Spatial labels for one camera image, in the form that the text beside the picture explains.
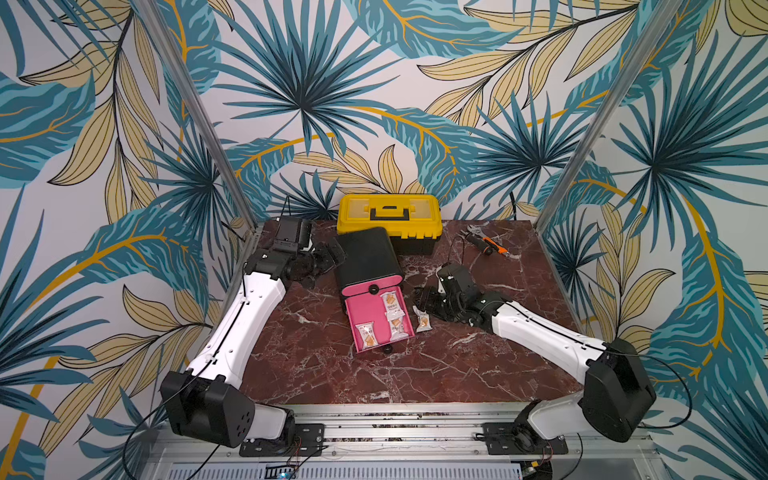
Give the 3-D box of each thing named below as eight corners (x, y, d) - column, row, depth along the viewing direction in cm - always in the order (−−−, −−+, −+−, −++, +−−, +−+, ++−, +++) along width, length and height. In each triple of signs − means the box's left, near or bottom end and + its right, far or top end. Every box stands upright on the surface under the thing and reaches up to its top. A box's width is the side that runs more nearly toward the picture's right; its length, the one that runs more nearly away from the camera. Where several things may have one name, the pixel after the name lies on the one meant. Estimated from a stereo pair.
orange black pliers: (497, 263, 111) (499, 260, 109) (460, 233, 120) (461, 230, 119) (508, 255, 114) (510, 252, 112) (470, 226, 123) (472, 223, 121)
